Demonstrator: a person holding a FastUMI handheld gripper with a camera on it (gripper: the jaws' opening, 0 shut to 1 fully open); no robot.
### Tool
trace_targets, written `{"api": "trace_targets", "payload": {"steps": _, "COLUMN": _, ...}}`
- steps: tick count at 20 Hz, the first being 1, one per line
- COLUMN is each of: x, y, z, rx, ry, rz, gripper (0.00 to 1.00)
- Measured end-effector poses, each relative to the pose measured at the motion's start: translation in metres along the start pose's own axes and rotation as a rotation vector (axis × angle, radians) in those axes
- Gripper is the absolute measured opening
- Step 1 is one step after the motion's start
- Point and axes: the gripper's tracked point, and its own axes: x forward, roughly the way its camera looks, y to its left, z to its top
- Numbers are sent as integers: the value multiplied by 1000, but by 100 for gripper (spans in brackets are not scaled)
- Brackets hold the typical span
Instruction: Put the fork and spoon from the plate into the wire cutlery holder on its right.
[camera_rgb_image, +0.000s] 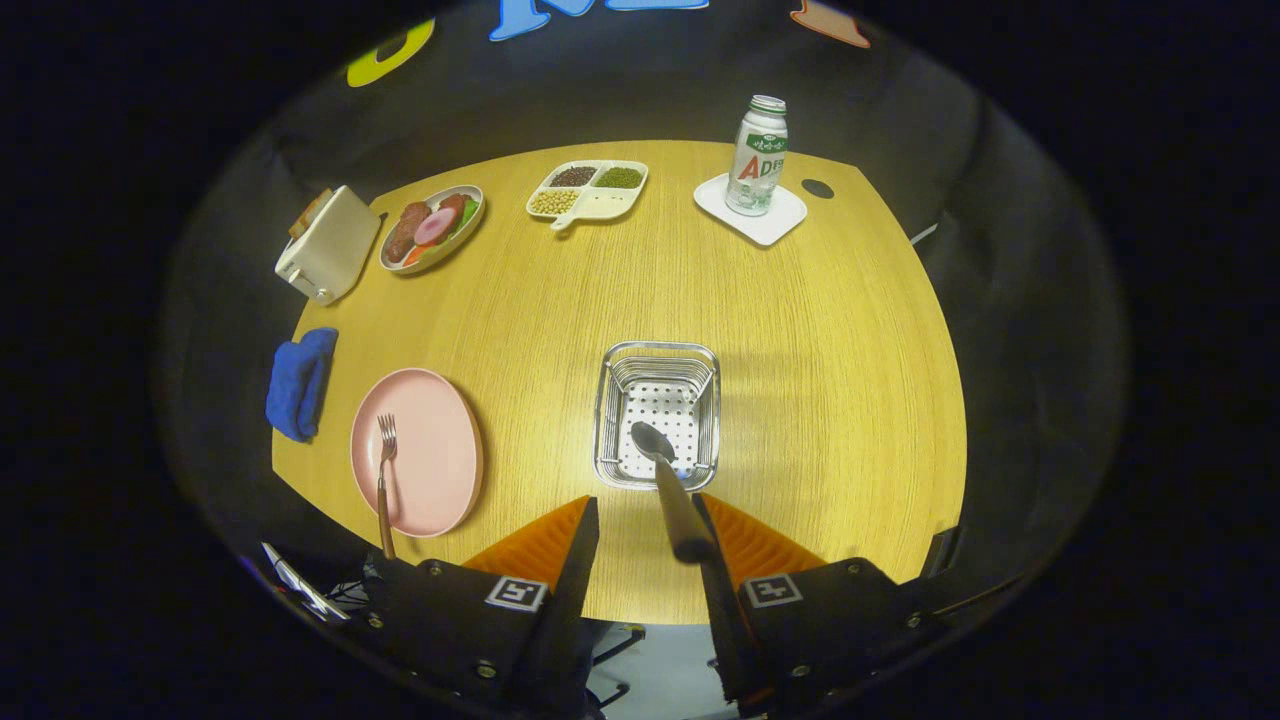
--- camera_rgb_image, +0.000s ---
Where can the white square coaster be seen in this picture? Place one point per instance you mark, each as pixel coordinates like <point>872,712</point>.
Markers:
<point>775,225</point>

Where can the pink round plate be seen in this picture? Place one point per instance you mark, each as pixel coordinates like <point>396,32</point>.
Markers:
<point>435,460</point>

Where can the small brown toy meat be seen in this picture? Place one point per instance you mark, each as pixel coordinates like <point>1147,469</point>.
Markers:
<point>454,203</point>

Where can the black backdrop cloth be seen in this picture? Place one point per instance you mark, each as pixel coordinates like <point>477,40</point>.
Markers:
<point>1010,300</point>

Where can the pile of dark red beans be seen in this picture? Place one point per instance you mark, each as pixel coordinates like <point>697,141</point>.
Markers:
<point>572,177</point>

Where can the brown toast slices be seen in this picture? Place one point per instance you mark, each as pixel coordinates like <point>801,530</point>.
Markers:
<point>310,212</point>

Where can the pink toy ham slice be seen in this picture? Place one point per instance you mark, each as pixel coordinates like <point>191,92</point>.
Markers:
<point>435,226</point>

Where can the orange toy carrot slice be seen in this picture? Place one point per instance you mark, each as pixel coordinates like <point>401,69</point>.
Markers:
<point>418,255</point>

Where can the grey food plate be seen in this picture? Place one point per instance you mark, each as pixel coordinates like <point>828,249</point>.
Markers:
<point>470,232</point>

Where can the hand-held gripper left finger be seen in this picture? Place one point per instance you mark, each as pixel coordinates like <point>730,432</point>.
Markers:
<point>540,640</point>

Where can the cream toaster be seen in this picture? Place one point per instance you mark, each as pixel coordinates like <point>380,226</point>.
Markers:
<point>330,250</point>

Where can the green toy lettuce leaf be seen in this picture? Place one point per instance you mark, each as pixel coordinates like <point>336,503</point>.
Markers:
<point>468,215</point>

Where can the black chair base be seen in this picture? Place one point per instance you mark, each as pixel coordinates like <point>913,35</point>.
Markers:
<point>612,665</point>

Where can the black table bracket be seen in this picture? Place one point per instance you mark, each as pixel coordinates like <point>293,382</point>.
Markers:
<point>940,555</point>

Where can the blue folded cloth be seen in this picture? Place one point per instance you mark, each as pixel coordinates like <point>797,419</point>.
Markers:
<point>298,385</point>

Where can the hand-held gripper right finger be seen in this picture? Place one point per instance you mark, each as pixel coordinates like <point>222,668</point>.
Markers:
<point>780,640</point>

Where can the pile of yellow soybeans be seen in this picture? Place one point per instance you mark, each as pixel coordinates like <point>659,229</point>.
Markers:
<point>555,202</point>

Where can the brown toy sausage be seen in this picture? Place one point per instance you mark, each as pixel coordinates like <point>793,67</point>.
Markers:
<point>405,235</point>

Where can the cream divided tray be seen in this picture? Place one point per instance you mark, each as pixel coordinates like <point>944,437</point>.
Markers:
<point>605,205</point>

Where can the pile of green beans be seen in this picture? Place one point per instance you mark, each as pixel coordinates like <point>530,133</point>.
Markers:
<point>620,178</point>

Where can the metal perforated basket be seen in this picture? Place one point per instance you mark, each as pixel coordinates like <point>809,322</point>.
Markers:
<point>660,400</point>

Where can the white drink bottle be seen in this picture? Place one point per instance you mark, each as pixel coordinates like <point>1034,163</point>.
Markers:
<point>755,160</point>

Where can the black round table cap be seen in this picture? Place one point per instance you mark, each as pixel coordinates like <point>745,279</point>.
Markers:
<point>817,188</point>

